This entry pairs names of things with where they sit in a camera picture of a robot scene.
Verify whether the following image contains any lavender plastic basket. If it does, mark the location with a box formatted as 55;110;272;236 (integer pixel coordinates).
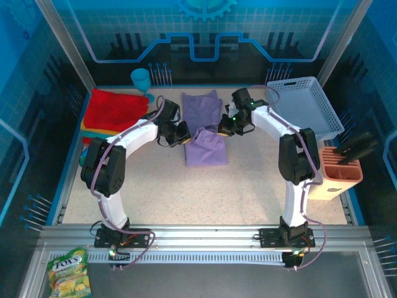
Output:
266;76;346;141

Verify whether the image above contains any pink white knife block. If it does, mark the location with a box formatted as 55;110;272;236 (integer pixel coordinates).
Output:
308;146;364;202

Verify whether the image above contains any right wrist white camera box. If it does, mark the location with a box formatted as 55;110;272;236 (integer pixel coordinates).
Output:
225;98;238;117

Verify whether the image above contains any blue plastic goblet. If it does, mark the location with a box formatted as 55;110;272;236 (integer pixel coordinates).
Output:
130;68;155;103

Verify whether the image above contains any slotted grey cable duct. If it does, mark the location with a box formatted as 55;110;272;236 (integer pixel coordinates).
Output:
86;250;288;265

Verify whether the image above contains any grey metal platform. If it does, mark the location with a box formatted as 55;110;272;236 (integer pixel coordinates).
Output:
18;242;391;298

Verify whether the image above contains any large red folded t-shirt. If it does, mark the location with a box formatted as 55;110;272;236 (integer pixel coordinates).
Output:
83;88;150;133

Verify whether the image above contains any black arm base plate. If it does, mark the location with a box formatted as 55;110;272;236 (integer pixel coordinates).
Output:
259;227;316;248
94;228;150;249

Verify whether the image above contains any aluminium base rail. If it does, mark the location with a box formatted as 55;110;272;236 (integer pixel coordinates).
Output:
37;225;372;251

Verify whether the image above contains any black knife handle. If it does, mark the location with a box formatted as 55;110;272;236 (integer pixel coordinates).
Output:
336;140;378;159
337;148;378;165
333;132;373;155

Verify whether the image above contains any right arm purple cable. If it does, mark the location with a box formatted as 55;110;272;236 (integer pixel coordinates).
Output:
249;84;329;270

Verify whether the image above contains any purple printed t-shirt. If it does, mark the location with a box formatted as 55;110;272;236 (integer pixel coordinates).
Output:
181;89;229;168

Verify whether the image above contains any green yellow candy bag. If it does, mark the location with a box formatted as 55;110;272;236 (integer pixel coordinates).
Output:
47;247;93;298

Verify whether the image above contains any aluminium frame post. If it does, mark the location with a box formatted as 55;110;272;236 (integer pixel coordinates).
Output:
33;0;97;91
318;0;375;86

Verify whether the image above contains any teal folded t-shirt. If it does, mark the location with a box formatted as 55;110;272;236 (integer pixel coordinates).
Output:
82;130;120;140

